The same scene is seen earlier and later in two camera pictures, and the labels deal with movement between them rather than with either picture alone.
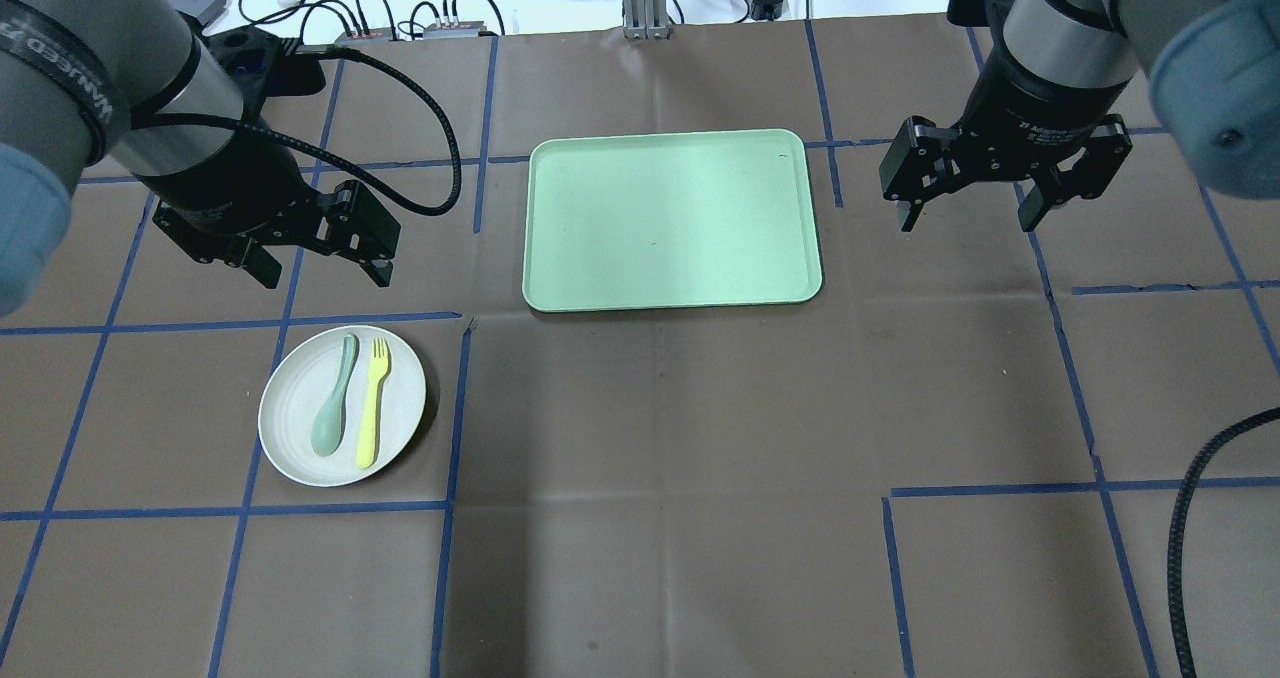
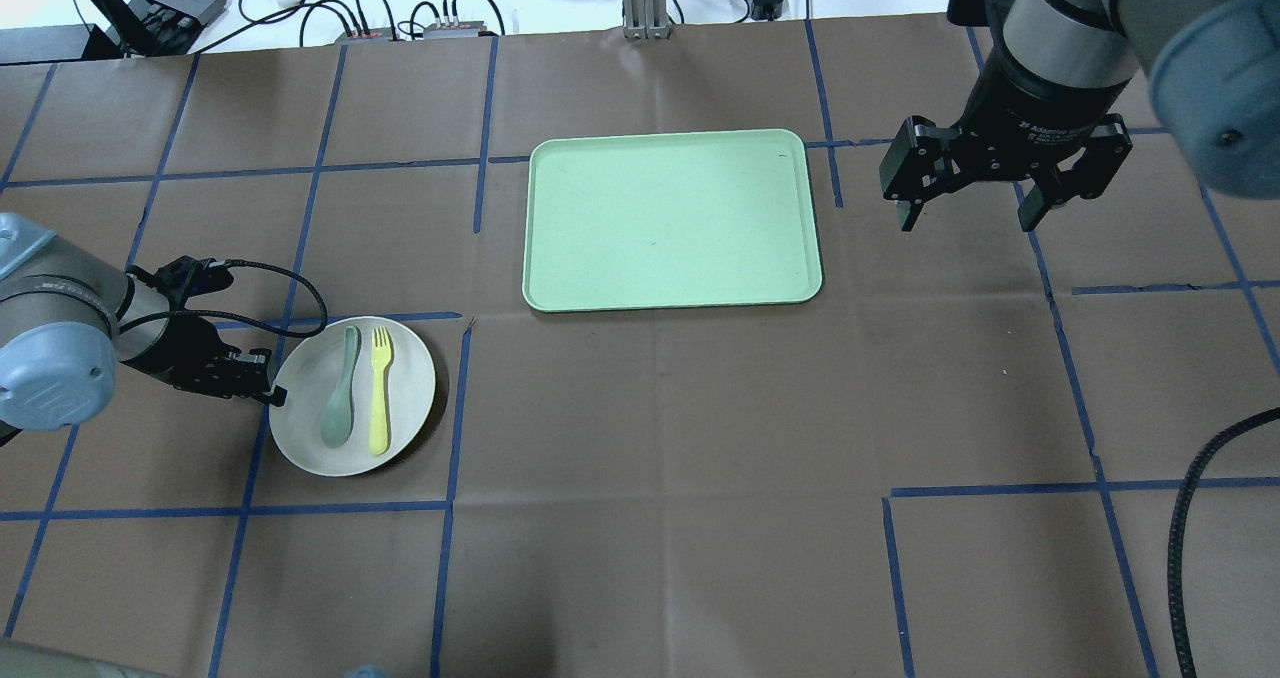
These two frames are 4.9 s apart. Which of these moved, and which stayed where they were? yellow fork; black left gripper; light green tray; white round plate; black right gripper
Moved: white round plate; black left gripper; yellow fork
Stayed: light green tray; black right gripper
